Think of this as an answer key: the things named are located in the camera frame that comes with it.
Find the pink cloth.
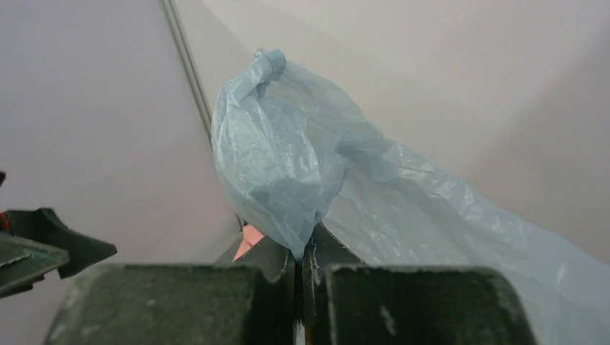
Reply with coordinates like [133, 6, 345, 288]
[233, 224, 264, 261]

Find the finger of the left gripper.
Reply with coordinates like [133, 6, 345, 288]
[4, 208, 117, 279]
[1, 232, 70, 298]

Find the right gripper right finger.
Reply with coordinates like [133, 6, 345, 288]
[300, 225, 536, 344]

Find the blue plastic trash bag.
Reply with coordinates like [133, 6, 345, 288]
[211, 50, 609, 344]

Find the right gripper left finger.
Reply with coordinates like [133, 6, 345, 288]
[45, 239, 295, 344]

